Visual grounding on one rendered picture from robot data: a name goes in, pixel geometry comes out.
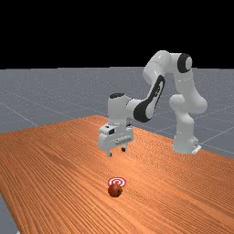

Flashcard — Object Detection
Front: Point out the red apple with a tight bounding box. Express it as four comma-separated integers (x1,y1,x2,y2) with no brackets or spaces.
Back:
107,184,123,198

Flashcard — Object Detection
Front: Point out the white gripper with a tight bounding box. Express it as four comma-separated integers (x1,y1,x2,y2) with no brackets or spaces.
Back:
98,122,134,158

